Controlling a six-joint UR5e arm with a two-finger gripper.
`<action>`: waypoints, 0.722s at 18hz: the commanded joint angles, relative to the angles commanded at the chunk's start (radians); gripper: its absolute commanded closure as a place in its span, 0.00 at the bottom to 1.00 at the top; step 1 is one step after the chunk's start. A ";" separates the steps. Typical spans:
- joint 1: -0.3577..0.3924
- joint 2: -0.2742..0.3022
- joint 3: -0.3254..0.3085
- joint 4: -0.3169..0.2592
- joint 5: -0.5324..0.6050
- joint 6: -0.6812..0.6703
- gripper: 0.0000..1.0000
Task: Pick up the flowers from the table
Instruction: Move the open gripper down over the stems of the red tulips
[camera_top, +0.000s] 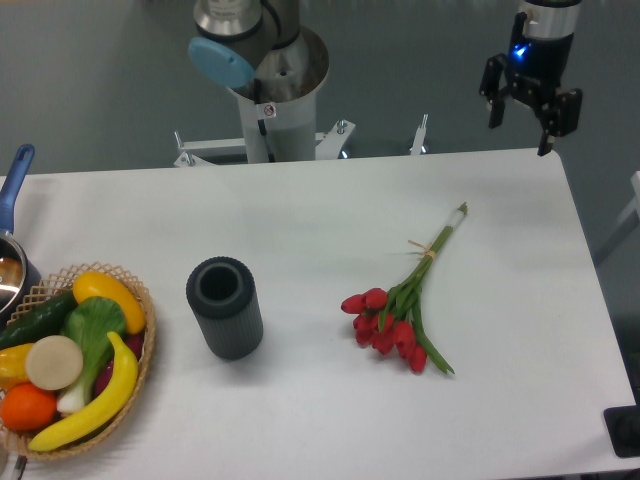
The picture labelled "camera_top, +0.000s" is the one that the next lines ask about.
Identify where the beige round disc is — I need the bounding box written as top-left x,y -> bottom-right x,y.
25,335 -> 83,391

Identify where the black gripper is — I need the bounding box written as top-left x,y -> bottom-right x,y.
479,34 -> 583,156

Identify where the dark grey ribbed vase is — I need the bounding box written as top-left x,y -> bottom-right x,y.
186,256 -> 264,360

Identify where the black device at edge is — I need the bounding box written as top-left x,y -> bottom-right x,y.
603,405 -> 639,458

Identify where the yellow bell pepper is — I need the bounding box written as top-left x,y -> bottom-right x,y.
0,343 -> 34,391

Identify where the woven wicker basket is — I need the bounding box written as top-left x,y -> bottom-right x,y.
1,262 -> 156,461

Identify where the green bok choy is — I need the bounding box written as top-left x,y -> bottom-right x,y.
57,296 -> 126,416

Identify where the yellow banana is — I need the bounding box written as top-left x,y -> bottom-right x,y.
28,332 -> 138,452

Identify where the green cucumber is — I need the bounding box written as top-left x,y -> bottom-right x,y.
1,291 -> 77,350

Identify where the orange fruit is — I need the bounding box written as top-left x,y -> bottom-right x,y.
1,383 -> 57,431

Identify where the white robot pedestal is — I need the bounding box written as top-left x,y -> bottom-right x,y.
172,85 -> 430,168

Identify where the red tulip bouquet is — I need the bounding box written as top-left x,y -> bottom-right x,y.
340,203 -> 468,375

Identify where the dark red vegetable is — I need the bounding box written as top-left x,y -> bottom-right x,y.
93,334 -> 144,397

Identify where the blue handled saucepan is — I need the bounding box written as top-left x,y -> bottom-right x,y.
1,144 -> 41,329

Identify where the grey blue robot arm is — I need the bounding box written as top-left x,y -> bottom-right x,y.
188,1 -> 583,163

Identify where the white frame at right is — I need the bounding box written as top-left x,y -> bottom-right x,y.
592,170 -> 640,266

